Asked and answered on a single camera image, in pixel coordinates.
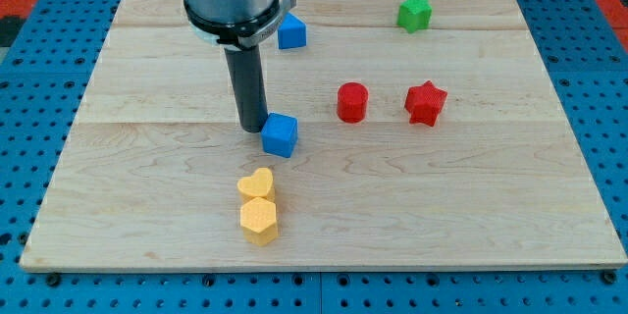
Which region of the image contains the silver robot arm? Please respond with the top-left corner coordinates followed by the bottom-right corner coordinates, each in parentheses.
top-left (183, 0), bottom-right (296, 50)

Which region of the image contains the blue triangle block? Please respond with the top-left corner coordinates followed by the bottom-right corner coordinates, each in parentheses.
top-left (278, 14), bottom-right (307, 50)

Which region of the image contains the green star block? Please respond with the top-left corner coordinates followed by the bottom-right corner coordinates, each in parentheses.
top-left (396, 0), bottom-right (432, 33)

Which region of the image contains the yellow heart block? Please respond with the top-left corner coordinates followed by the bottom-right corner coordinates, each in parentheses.
top-left (236, 167), bottom-right (276, 203)

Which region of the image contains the yellow hexagon block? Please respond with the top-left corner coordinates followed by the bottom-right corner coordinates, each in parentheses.
top-left (239, 197), bottom-right (279, 246)

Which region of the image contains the blue cube block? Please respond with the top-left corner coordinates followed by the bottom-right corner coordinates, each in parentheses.
top-left (261, 113), bottom-right (298, 158)

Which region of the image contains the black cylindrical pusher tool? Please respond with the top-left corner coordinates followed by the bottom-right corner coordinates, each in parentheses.
top-left (225, 46), bottom-right (268, 133)

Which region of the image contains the wooden board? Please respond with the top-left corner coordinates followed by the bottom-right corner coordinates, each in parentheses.
top-left (20, 0), bottom-right (627, 274)

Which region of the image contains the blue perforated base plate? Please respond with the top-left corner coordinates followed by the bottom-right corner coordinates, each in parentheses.
top-left (1, 0), bottom-right (627, 313)

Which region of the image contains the red star block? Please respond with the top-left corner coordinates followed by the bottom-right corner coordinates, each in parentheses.
top-left (404, 80), bottom-right (447, 127)

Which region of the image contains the red cylinder block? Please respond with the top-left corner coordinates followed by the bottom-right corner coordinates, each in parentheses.
top-left (337, 81), bottom-right (369, 124)

